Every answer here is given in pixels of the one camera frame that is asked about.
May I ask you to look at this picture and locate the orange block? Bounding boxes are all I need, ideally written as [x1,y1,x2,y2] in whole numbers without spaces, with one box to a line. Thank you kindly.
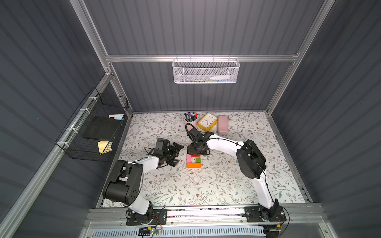
[187,163,201,169]

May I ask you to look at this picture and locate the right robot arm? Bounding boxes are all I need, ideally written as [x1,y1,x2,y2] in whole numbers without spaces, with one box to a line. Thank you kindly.
[185,123,284,222]

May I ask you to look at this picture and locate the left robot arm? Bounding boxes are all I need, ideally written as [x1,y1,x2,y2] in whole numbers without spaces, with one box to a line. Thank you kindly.
[102,138,184,217]

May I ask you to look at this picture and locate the pink pen cup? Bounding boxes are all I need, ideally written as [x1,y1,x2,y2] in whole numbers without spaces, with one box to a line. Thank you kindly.
[185,120,197,127]

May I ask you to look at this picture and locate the yellow alarm clock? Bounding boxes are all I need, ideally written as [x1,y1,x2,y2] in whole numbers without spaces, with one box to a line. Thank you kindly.
[198,113,218,132]

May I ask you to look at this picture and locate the pink pencil case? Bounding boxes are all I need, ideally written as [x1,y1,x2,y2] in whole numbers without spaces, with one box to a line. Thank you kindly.
[217,115,229,135]

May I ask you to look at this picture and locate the floral table mat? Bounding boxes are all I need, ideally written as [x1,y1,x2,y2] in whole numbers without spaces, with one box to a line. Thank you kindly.
[120,112,305,206]

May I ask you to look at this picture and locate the pastel sticky notes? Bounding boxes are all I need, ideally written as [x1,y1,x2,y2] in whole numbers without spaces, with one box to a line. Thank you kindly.
[109,114,124,121]

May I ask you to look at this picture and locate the yellow sticky notes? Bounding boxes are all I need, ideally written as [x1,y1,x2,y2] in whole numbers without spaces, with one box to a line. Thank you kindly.
[97,140,113,155]

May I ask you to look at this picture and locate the white bottle in basket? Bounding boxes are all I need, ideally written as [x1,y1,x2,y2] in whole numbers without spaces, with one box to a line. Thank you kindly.
[209,74,230,81]

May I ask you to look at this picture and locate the black notebook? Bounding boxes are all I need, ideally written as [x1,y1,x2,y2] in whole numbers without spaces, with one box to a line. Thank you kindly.
[83,117,121,141]

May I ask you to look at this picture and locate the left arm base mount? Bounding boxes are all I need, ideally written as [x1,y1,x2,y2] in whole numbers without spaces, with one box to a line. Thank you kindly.
[125,207,167,226]

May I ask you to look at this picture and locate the white mesh wall basket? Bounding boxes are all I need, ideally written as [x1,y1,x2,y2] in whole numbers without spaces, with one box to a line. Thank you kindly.
[172,57,240,84]

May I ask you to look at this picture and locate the black wire wall basket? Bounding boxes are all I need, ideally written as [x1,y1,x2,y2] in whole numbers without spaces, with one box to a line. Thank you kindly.
[56,88,129,162]

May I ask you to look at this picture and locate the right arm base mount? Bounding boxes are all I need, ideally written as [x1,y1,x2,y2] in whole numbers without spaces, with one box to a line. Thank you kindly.
[244,206,287,223]

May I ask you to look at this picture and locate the aluminium rail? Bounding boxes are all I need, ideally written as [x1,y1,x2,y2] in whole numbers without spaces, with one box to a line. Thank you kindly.
[84,203,328,228]

